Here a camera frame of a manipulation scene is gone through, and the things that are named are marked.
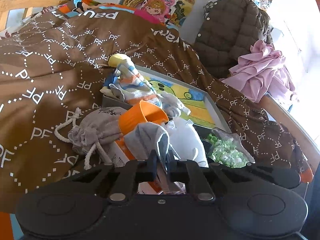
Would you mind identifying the white cloth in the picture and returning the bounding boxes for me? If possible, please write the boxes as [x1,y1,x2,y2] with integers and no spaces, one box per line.
[164,117,208,167]

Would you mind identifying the pink crumpled cloth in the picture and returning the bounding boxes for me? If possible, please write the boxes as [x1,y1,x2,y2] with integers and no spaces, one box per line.
[221,40,296,103]

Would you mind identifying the brown patterned PF blanket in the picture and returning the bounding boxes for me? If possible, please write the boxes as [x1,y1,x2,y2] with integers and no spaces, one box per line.
[1,2,313,213]

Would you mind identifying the cartoon girl poster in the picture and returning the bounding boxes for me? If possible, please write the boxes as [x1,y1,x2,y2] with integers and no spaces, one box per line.
[141,0,180,24]

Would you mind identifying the grey face mask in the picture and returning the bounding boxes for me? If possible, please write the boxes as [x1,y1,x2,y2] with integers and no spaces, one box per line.
[124,121,179,196]

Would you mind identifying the yellow striped sock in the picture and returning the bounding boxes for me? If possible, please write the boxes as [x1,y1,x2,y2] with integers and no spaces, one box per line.
[108,54,162,108]

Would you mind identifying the orange and white box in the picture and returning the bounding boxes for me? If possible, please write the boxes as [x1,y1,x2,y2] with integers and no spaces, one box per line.
[107,137,187,196]

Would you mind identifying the wooden bed rail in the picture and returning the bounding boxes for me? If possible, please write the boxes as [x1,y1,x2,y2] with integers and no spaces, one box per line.
[258,94,319,173]

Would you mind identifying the grey drawstring pouch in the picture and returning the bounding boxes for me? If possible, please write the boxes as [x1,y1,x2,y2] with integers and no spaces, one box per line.
[54,107,127,170]

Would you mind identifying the orange plastic cup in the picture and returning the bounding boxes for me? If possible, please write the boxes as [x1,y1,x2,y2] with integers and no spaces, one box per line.
[118,101,169,135]

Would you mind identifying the blue white small sock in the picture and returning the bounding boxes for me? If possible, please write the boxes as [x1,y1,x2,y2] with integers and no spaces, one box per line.
[100,74,125,102]

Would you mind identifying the brown quilted jacket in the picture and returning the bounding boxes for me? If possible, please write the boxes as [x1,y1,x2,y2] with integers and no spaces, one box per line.
[194,0,273,79]

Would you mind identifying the wooden headboard rail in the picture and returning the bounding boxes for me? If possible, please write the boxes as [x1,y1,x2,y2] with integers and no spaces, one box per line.
[0,0,62,31]

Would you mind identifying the grey tray with cartoon picture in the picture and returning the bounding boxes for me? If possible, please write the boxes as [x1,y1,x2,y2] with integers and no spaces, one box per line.
[102,65,231,132]

